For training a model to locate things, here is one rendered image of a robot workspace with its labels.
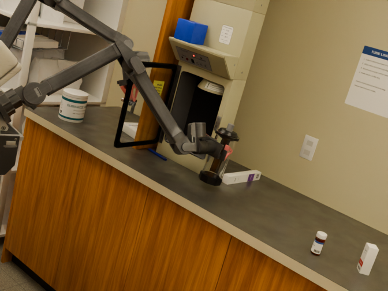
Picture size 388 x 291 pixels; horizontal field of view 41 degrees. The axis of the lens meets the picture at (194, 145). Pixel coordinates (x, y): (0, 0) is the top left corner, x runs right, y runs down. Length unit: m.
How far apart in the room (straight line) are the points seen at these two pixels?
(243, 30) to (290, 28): 0.43
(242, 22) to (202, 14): 0.22
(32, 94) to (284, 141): 1.32
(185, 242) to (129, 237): 0.32
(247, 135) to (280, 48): 0.49
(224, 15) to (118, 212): 1.00
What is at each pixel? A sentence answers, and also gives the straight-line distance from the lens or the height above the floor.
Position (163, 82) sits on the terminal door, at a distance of 2.40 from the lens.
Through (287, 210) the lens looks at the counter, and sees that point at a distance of 2.31.
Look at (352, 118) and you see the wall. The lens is 2.50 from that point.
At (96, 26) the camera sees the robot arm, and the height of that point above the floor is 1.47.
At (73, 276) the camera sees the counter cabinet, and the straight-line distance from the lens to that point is 2.73.
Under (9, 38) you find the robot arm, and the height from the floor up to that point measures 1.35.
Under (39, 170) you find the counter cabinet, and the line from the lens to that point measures 2.82.
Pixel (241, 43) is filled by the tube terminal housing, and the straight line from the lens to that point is 2.28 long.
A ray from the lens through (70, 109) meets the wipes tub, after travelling 2.71.
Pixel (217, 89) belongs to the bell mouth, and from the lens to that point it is 2.37.
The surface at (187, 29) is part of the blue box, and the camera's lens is 2.31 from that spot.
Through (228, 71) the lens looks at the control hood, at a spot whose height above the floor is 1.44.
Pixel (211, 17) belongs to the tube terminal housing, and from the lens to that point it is 2.38.
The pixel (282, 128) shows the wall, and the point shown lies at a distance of 2.65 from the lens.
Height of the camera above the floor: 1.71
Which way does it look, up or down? 16 degrees down
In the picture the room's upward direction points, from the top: 15 degrees clockwise
